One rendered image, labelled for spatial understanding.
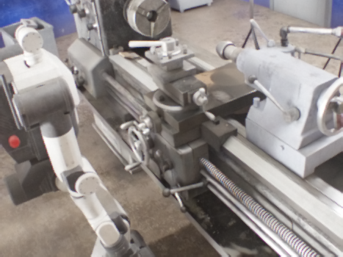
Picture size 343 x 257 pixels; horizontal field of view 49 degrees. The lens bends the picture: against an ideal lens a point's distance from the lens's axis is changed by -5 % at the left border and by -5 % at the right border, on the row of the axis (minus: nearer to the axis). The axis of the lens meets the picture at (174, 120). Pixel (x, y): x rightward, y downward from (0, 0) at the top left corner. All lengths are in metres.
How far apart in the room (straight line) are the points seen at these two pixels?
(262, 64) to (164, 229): 1.29
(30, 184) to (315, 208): 0.97
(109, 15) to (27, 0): 3.33
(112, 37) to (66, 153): 1.55
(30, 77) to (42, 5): 4.68
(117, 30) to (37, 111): 1.61
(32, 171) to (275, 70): 0.94
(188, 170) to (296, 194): 0.54
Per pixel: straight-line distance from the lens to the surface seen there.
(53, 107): 1.07
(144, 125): 1.75
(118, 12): 2.58
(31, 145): 1.30
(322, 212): 1.38
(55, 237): 2.60
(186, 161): 1.71
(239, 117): 2.03
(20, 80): 1.19
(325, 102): 1.34
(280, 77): 1.50
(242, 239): 1.84
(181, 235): 2.41
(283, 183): 1.47
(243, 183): 1.69
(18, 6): 5.79
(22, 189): 1.44
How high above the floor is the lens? 1.81
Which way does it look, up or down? 32 degrees down
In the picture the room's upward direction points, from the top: 7 degrees counter-clockwise
